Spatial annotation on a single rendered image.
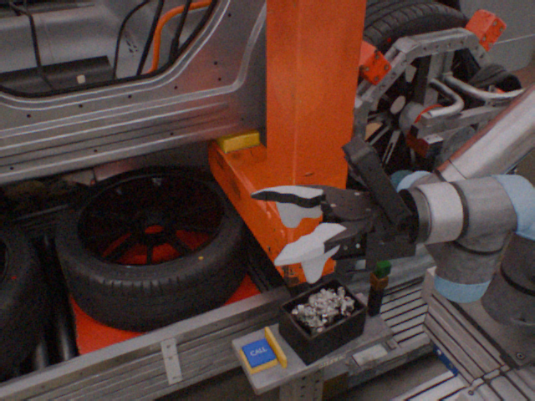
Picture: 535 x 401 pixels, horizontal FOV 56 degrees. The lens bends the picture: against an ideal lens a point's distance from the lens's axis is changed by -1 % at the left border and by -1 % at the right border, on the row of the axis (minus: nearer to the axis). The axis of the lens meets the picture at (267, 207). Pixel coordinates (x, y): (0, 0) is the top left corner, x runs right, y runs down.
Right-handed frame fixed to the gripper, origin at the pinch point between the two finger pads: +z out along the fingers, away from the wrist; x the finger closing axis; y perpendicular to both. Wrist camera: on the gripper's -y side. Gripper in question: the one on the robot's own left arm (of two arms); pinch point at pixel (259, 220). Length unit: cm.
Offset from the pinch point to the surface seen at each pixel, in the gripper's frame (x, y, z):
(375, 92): 80, 13, -47
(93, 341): 79, 87, 43
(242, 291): 90, 85, -7
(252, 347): 48, 70, -4
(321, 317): 48, 62, -23
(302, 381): 47, 84, -18
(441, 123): 64, 17, -59
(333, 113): 58, 10, -28
